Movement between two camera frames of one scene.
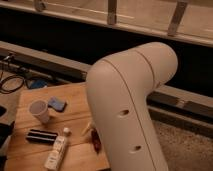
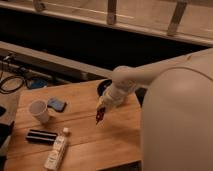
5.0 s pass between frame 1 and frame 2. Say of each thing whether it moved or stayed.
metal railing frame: stayed
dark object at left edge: stayed
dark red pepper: moved
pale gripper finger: moved
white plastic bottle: stayed
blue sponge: stayed
